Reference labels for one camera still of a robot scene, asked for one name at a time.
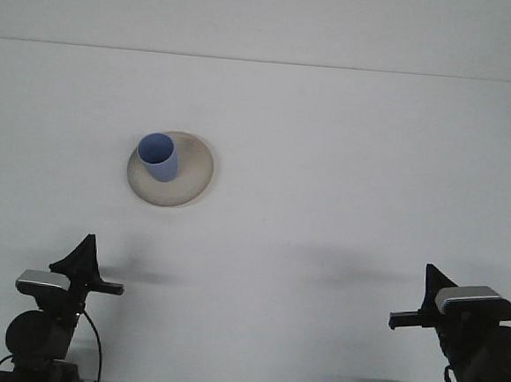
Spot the pale blue cup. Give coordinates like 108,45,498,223
134,131,182,185

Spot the pale round plate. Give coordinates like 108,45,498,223
124,126,219,213

